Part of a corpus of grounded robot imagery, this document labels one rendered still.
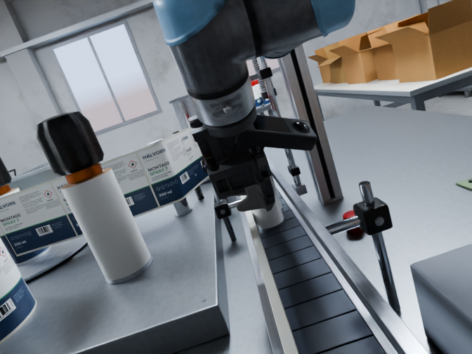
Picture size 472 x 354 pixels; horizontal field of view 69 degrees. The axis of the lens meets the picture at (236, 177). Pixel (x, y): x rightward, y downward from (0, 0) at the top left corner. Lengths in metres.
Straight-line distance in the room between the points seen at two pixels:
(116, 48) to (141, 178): 4.49
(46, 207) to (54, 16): 4.77
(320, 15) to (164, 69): 4.80
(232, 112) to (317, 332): 0.25
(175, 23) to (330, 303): 0.33
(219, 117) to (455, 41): 2.03
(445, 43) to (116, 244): 2.04
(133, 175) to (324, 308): 0.55
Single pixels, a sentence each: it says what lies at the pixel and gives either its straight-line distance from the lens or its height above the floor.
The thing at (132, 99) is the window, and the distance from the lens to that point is 5.20.
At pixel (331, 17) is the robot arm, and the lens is 0.39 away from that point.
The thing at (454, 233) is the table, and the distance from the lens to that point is 0.61.
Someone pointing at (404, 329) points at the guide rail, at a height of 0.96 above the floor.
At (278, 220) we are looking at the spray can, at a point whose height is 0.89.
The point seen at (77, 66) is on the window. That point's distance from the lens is 5.40.
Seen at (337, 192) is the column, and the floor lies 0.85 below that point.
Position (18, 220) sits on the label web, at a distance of 0.97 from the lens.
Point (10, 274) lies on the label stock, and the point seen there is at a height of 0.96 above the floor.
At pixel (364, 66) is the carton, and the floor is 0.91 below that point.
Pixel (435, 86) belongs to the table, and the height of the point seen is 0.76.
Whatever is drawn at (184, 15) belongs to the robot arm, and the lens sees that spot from 0.35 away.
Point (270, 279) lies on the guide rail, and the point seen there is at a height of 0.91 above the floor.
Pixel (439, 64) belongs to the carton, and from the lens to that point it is 2.28.
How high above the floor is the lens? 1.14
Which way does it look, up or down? 15 degrees down
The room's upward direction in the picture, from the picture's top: 19 degrees counter-clockwise
